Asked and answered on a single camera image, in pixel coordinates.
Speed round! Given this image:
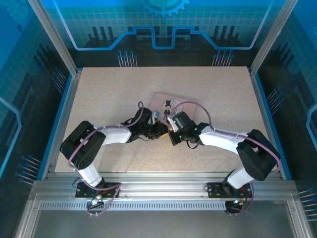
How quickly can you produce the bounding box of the pink tin box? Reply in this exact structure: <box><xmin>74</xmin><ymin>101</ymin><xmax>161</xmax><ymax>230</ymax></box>
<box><xmin>148</xmin><ymin>92</ymin><xmax>199</xmax><ymax>124</ymax></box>

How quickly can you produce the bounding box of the grey metal panel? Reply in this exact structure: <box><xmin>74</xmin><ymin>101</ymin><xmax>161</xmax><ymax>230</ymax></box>
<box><xmin>32</xmin><ymin>210</ymin><xmax>298</xmax><ymax>238</ymax></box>

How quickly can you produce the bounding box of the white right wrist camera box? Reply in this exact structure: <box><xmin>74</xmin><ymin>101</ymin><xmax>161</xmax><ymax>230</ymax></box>
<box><xmin>167</xmin><ymin>115</ymin><xmax>178</xmax><ymax>132</ymax></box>

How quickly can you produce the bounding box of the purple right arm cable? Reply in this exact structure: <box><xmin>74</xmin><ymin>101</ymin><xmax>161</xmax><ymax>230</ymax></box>
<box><xmin>169</xmin><ymin>101</ymin><xmax>282</xmax><ymax>216</ymax></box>

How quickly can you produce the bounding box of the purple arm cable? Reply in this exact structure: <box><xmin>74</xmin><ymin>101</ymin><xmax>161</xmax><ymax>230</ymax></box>
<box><xmin>169</xmin><ymin>101</ymin><xmax>282</xmax><ymax>216</ymax></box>
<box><xmin>68</xmin><ymin>100</ymin><xmax>154</xmax><ymax>218</ymax></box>

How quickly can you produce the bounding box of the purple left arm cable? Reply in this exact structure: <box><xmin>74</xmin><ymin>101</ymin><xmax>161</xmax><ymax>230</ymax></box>
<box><xmin>68</xmin><ymin>100</ymin><xmax>154</xmax><ymax>218</ymax></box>

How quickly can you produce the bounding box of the wide aluminium front rail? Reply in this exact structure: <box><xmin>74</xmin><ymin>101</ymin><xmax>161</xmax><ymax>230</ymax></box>
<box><xmin>28</xmin><ymin>172</ymin><xmax>299</xmax><ymax>201</ymax></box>

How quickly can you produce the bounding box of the slotted grey cable duct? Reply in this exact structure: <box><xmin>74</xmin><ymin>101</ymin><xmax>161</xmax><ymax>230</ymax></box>
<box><xmin>38</xmin><ymin>201</ymin><xmax>292</xmax><ymax>212</ymax></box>

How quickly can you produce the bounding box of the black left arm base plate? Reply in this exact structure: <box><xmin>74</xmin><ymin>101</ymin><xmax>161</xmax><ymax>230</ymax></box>
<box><xmin>75</xmin><ymin>182</ymin><xmax>124</xmax><ymax>199</ymax></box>

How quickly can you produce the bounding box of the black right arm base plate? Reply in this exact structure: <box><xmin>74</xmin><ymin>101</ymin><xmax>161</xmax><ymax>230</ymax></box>
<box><xmin>207</xmin><ymin>182</ymin><xmax>252</xmax><ymax>199</ymax></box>

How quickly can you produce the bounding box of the aluminium side rail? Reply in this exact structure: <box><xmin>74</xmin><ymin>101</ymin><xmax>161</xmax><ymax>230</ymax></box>
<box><xmin>249</xmin><ymin>69</ymin><xmax>293</xmax><ymax>180</ymax></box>
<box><xmin>41</xmin><ymin>70</ymin><xmax>82</xmax><ymax>180</ymax></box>

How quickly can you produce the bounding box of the aluminium frame post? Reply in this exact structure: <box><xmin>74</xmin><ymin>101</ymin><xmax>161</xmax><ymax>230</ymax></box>
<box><xmin>27</xmin><ymin>0</ymin><xmax>81</xmax><ymax>76</ymax></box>
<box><xmin>249</xmin><ymin>0</ymin><xmax>299</xmax><ymax>76</ymax></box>

